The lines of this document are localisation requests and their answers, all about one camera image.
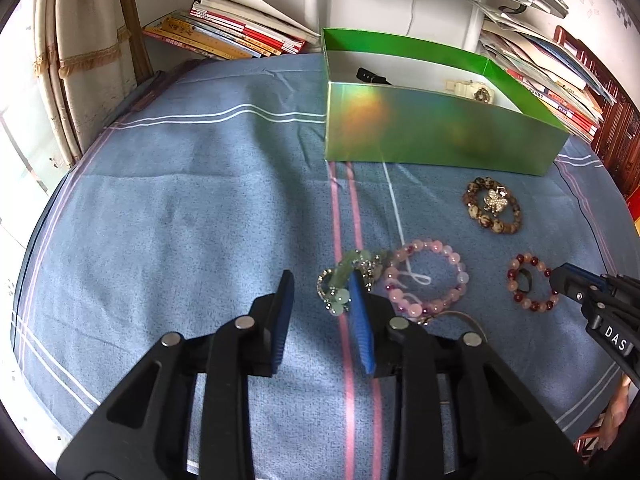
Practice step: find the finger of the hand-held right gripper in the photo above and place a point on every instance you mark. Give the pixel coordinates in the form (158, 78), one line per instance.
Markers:
(587, 276)
(562, 284)

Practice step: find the beige curtain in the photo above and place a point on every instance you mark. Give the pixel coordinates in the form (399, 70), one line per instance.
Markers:
(80, 35)

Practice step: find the blue striped bedsheet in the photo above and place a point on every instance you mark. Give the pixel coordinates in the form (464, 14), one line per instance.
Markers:
(200, 210)

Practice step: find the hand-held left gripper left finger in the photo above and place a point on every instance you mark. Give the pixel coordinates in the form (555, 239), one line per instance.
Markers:
(282, 320)

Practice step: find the brown wooden post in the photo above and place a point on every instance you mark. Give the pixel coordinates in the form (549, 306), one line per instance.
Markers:
(131, 20)

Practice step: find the shiny green cardboard box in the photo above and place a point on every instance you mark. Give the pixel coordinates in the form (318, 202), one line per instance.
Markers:
(425, 125)

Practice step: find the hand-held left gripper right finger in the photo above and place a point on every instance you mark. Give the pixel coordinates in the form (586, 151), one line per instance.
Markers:
(362, 330)

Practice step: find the person's right forearm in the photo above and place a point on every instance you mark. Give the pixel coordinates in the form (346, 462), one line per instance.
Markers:
(615, 415)

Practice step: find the silver bangle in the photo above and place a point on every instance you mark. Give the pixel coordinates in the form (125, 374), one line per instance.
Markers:
(465, 316)

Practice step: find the rhinestone flower brooch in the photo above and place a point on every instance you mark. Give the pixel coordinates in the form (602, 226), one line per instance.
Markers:
(496, 201)

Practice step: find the white wrist watch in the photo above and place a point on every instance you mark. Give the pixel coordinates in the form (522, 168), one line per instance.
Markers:
(472, 91)

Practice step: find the dark wooden cabinet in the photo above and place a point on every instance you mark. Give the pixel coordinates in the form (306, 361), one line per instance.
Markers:
(622, 125)

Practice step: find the stack of red yellow books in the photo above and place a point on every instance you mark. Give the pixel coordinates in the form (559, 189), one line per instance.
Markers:
(235, 30)

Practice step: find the small black accessory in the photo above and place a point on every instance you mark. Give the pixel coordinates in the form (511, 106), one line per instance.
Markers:
(372, 76)

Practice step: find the pile of books and papers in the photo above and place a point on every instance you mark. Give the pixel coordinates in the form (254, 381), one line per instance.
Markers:
(545, 70)

